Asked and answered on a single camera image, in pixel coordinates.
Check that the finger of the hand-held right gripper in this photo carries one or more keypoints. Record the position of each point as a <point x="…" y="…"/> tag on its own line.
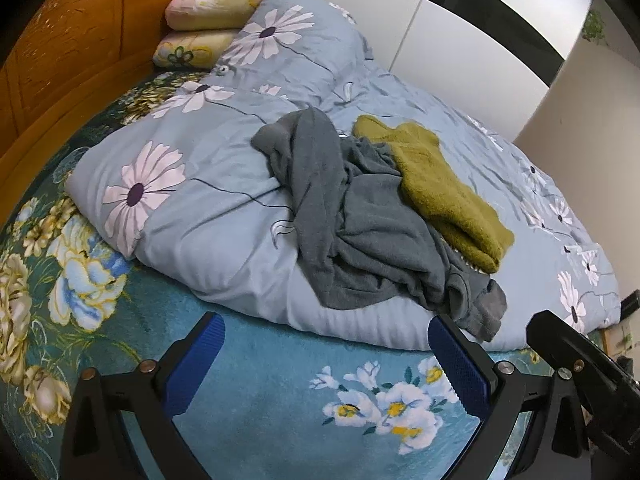
<point x="555" y="335"/>

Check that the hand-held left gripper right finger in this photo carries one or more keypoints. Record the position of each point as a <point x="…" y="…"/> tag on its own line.
<point x="460" y="366"/>

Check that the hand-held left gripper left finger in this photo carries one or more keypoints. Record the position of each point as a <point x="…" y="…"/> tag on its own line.
<point x="194" y="360"/>

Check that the olive green fuzzy garment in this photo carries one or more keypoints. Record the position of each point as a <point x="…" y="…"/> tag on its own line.
<point x="440" y="195"/>

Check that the wooden side furniture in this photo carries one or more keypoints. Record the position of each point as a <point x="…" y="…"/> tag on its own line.
<point x="622" y="335"/>

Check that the teal floral bedsheet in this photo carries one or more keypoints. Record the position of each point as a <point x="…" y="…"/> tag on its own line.
<point x="270" y="385"/>

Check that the light blue daisy quilt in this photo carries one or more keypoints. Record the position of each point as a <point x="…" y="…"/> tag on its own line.
<point x="225" y="240"/>

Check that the grey garment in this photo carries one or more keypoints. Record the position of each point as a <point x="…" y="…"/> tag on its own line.
<point x="360" y="240"/>

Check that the yellow floral pillow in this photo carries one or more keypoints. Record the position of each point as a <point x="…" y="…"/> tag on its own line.
<point x="210" y="7"/>
<point x="195" y="47"/>

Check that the green potted plant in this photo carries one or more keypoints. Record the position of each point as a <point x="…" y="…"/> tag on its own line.
<point x="595" y="25"/>

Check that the white wardrobe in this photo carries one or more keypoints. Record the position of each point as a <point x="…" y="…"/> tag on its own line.
<point x="450" y="20"/>

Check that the wooden headboard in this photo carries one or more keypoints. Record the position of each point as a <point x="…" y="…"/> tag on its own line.
<point x="75" y="35"/>

